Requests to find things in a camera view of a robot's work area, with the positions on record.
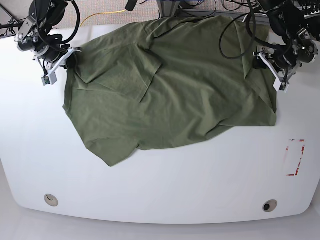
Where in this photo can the aluminium frame stand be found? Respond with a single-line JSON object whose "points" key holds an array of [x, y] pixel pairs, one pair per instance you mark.
{"points": [[168, 8]]}

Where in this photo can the red tape rectangle marking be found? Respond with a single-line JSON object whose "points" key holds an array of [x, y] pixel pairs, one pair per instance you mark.
{"points": [[293, 156]]}

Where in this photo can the right grey table grommet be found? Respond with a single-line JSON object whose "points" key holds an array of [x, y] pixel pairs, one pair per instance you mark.
{"points": [[270, 206]]}

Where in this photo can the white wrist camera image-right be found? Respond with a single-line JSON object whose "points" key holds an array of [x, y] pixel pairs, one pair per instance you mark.
{"points": [[280, 86]]}

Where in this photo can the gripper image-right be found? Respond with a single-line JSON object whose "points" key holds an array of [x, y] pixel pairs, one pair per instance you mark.
{"points": [[282, 63]]}

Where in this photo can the left grey table grommet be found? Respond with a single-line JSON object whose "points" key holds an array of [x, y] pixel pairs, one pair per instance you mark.
{"points": [[51, 200]]}

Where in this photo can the black tripod leg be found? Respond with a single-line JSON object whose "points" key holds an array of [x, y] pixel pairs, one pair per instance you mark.
{"points": [[13, 10]]}

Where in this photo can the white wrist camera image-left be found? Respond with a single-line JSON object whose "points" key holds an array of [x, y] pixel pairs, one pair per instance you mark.
{"points": [[49, 79]]}

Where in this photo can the grey table grommet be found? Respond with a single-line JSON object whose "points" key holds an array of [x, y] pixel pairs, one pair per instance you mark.
{"points": [[270, 206], [51, 200]]}

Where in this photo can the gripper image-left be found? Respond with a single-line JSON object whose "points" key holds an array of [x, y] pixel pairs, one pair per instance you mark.
{"points": [[67, 58]]}

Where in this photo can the olive green T-shirt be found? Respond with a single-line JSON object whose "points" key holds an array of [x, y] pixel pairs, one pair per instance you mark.
{"points": [[166, 83]]}

